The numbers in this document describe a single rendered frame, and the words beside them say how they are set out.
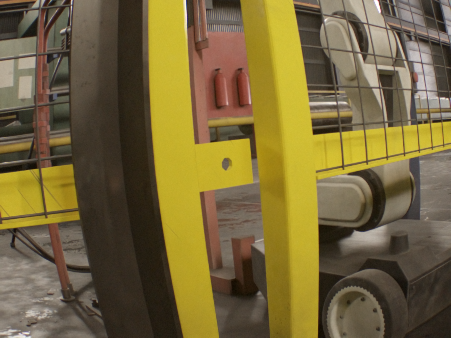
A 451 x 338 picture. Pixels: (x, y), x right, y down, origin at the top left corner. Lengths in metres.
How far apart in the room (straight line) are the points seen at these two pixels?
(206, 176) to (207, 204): 1.00
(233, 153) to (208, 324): 0.21
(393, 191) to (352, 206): 0.10
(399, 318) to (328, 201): 0.46
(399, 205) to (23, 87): 5.87
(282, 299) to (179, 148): 0.24
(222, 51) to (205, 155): 7.53
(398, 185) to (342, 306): 0.35
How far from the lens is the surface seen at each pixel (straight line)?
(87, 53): 0.33
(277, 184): 0.63
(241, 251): 1.48
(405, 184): 1.18
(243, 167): 0.65
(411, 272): 0.89
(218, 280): 1.55
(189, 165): 0.55
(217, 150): 0.63
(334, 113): 5.47
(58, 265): 1.51
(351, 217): 1.15
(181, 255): 0.55
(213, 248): 1.64
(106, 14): 0.34
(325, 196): 1.21
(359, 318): 0.91
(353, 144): 0.78
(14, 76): 6.64
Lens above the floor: 0.46
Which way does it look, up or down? 3 degrees down
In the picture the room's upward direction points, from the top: 5 degrees counter-clockwise
